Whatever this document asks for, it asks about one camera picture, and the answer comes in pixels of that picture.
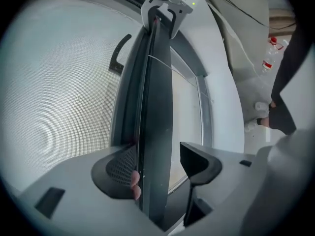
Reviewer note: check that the clear bottle with red label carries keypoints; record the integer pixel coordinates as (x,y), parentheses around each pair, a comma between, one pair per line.
(268,63)

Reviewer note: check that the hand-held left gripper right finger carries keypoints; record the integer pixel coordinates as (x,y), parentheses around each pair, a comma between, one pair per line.
(221,193)

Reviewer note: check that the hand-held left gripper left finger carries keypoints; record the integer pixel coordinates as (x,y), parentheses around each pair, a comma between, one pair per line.
(73,193)

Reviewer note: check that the grey mesh insect screen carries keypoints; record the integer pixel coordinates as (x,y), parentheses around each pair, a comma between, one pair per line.
(61,95)

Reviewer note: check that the brown wooden board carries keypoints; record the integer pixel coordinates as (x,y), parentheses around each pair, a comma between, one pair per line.
(280,21)

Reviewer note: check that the white shoe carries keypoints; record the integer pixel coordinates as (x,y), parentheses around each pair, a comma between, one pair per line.
(251,126)
(261,106)

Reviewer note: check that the grey framed window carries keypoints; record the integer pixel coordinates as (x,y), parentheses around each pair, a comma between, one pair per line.
(187,122)

